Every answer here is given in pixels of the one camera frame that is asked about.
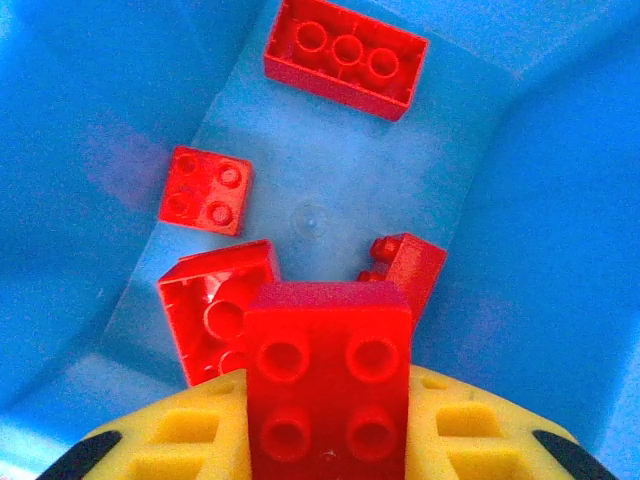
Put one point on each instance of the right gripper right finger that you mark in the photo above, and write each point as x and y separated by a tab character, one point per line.
480	430

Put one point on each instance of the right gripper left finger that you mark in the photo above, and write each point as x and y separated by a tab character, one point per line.
165	435

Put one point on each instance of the small red lego brick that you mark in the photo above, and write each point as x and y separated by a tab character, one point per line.
205	190

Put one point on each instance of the blue plastic bin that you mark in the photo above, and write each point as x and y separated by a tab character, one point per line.
525	200

